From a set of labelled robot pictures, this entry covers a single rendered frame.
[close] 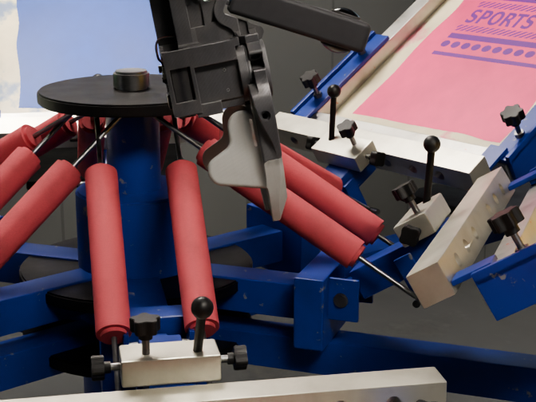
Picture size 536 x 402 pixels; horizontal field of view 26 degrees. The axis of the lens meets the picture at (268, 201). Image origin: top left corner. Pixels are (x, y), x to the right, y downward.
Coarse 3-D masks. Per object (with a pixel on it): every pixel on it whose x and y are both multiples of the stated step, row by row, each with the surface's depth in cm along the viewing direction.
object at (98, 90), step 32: (64, 96) 185; (96, 96) 185; (128, 96) 185; (160, 96) 185; (128, 128) 190; (128, 160) 191; (128, 192) 193; (160, 192) 194; (128, 224) 188; (160, 224) 190; (32, 256) 204; (128, 256) 190; (160, 256) 191; (224, 256) 204; (64, 288) 188; (224, 288) 189; (64, 320) 204; (64, 352) 190; (96, 352) 190; (224, 352) 191; (96, 384) 199
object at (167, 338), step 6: (156, 336) 161; (162, 336) 161; (168, 336) 161; (174, 336) 161; (180, 336) 161; (138, 342) 160; (150, 342) 159; (156, 342) 159; (168, 384) 145; (174, 384) 145; (180, 384) 145; (186, 384) 146; (192, 384) 146
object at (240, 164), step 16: (240, 112) 92; (240, 128) 92; (256, 128) 91; (240, 144) 92; (224, 160) 92; (240, 160) 92; (256, 160) 92; (272, 160) 91; (224, 176) 92; (240, 176) 92; (256, 176) 92; (272, 176) 92; (272, 192) 92; (272, 208) 93
